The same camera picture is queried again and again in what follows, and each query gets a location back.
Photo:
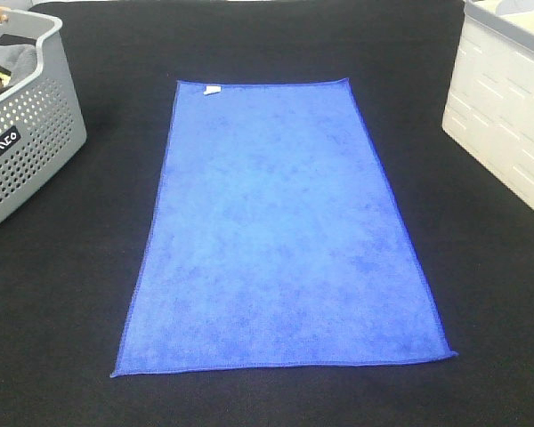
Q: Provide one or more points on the blue microfiber towel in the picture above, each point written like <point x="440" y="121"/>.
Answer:
<point x="275" y="241"/>

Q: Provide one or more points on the black tablecloth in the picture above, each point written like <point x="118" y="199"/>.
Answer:
<point x="69" y="257"/>

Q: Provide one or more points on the grey perforated plastic basket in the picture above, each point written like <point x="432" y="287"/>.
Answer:
<point x="41" y="123"/>

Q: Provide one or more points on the white plastic storage box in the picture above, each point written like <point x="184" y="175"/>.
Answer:
<point x="489" y="110"/>

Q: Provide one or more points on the grey cloth in basket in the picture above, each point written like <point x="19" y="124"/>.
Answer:
<point x="20" y="59"/>

